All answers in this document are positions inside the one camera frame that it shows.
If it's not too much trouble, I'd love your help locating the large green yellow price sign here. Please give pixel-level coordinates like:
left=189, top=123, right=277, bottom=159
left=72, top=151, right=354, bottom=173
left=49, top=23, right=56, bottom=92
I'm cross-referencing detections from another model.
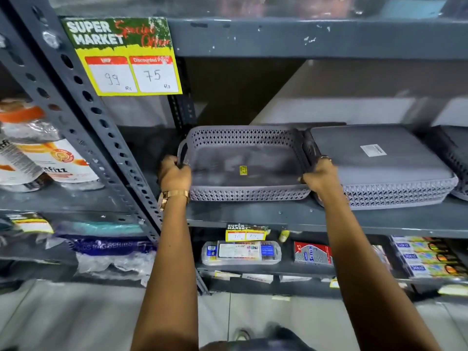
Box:
left=60, top=17, right=184, bottom=98

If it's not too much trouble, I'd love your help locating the gold wristwatch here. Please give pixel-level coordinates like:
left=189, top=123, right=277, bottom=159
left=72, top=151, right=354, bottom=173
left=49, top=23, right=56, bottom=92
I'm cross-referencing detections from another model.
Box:
left=157, top=189, right=190, bottom=213

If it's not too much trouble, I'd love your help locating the red grey carton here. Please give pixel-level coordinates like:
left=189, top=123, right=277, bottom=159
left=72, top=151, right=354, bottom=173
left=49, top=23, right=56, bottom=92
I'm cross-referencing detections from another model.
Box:
left=293, top=241, right=334, bottom=267

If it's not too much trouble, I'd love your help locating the person's left forearm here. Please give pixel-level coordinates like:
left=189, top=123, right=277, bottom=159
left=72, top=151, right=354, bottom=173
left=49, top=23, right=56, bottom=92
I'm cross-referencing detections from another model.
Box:
left=130, top=194, right=206, bottom=351

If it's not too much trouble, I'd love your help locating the teal plastic packet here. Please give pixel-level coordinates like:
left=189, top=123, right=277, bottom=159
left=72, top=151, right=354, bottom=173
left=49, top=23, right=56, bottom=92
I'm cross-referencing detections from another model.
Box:
left=55, top=220, right=146, bottom=239

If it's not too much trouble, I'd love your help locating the grey slotted metal shelving rack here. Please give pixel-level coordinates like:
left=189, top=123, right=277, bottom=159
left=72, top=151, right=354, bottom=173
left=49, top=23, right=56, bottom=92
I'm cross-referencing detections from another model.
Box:
left=0, top=0, right=468, bottom=300

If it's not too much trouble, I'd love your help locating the dark grey perforated basket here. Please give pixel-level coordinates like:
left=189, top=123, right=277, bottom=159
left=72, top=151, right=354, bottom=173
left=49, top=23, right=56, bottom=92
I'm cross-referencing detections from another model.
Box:
left=424, top=125, right=468, bottom=202

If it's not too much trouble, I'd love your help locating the clear jar orange lid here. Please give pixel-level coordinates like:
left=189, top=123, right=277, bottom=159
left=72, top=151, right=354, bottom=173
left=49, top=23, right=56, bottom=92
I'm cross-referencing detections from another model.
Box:
left=0, top=98, right=62, bottom=144

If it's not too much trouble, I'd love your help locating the person's left hand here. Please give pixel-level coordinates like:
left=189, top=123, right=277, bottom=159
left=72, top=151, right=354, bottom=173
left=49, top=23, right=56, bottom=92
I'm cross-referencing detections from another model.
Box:
left=157, top=154, right=193, bottom=196

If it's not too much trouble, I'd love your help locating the small green yellow price sign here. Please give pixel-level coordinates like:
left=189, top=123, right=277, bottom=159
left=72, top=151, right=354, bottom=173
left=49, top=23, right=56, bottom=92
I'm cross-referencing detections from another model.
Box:
left=224, top=223, right=271, bottom=243

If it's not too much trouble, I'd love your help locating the person's right forearm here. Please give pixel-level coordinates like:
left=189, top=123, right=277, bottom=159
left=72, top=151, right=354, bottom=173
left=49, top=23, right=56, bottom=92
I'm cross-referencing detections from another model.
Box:
left=315, top=188, right=444, bottom=351

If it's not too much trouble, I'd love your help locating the clear plastic pen box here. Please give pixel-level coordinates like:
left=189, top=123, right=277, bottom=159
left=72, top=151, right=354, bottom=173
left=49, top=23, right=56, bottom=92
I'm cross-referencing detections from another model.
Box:
left=201, top=240, right=282, bottom=267

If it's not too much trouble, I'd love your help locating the upturned grey basket white sticker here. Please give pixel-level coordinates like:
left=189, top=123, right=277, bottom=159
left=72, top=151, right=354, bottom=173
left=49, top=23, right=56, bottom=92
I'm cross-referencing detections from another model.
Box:
left=303, top=124, right=459, bottom=211

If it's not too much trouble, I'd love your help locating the purple clear plastic bag packet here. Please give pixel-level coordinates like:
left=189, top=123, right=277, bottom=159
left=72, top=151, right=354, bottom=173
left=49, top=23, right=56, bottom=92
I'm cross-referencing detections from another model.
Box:
left=54, top=234, right=158, bottom=283

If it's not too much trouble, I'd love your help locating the person's right hand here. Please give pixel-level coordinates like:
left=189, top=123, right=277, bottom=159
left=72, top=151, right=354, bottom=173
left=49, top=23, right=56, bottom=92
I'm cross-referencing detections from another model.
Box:
left=298, top=156, right=345, bottom=197

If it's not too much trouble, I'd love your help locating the white bottle orange label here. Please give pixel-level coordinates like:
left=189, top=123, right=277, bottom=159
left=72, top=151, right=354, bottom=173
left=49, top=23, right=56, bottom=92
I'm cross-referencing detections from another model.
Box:
left=16, top=138, right=102, bottom=187
left=0, top=131, right=45, bottom=187

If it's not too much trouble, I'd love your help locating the grey perforated plastic basket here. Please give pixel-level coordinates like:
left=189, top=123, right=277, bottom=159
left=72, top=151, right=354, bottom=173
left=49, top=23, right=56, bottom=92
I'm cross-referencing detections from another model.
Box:
left=177, top=125, right=313, bottom=202

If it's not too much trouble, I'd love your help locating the colourful long carton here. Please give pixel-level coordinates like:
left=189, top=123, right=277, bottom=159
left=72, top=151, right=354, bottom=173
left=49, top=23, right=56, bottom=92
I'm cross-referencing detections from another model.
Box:
left=390, top=235, right=451, bottom=252
left=397, top=248, right=460, bottom=265
left=405, top=261, right=468, bottom=280

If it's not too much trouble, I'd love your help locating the yellow shelf edge label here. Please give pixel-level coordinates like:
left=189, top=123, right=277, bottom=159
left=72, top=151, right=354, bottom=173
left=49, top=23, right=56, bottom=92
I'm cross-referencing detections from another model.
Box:
left=438, top=284, right=468, bottom=297

